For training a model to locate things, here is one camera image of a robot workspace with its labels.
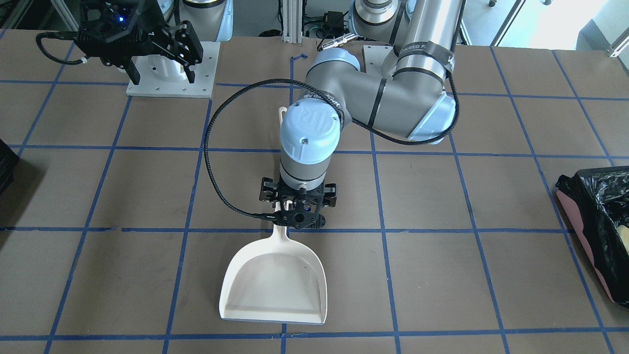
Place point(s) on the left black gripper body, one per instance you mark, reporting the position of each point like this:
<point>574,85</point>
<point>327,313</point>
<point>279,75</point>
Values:
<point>268,191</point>

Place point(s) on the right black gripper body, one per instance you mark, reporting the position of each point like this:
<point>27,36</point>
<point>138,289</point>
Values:
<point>158,41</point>

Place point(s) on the beige plastic dustpan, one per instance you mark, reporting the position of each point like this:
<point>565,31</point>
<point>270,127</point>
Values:
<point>275,280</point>

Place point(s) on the beige hand brush black bristles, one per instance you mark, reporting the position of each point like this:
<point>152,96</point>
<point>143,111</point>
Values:
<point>281,114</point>

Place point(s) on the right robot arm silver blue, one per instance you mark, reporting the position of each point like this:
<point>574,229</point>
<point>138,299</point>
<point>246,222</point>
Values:
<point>211,19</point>

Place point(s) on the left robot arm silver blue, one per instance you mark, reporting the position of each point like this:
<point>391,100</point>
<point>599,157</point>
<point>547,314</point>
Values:
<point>329,101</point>

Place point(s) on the bin with black trash bag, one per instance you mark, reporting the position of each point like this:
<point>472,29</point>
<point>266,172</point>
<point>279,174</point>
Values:
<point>596,203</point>

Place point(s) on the silver cylindrical connector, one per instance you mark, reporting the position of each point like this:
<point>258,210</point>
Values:
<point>337,41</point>

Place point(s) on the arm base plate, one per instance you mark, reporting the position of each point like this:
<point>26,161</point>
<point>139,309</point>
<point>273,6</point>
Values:
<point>161,77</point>
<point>383,54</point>

